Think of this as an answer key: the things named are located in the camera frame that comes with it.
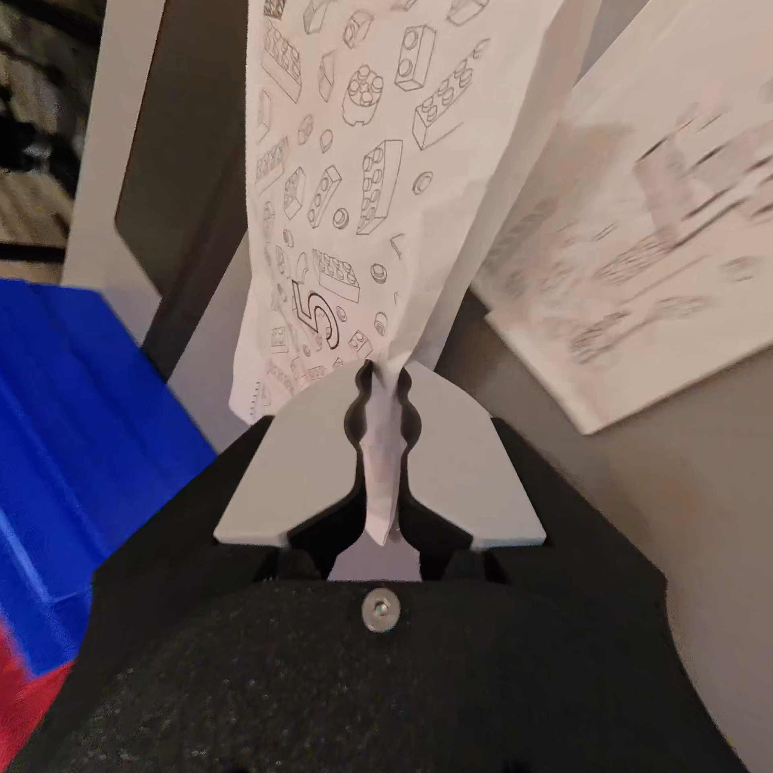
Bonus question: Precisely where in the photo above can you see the long blue storage bin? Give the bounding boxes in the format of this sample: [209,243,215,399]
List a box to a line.
[0,278,218,677]

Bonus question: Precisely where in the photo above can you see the red storage bin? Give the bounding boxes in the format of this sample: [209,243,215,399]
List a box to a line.
[0,616,79,773]

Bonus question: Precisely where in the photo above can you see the white brick-print paper bag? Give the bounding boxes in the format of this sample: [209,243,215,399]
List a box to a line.
[229,0,565,547]
[470,0,773,436]

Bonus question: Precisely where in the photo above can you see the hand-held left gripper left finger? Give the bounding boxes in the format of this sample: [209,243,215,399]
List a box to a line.
[214,361,372,579]

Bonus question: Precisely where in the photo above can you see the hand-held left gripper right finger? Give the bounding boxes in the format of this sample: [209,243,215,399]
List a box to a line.
[395,362,547,579]

